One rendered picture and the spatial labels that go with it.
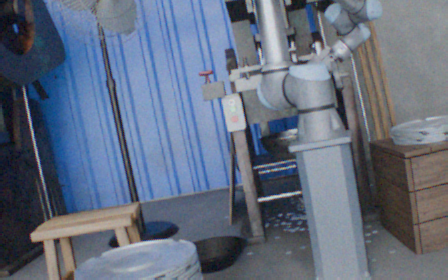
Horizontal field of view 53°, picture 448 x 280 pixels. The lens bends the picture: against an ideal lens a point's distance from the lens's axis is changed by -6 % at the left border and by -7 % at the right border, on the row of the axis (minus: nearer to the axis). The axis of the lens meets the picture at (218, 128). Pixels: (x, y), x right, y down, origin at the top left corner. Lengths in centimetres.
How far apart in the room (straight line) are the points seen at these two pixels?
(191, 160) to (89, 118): 83
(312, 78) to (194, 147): 210
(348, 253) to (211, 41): 228
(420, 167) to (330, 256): 40
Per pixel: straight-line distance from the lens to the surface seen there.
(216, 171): 346
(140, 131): 352
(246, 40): 247
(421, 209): 161
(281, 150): 217
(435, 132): 166
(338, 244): 148
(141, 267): 107
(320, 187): 143
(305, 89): 142
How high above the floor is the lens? 62
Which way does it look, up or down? 3 degrees down
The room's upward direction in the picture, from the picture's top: 11 degrees counter-clockwise
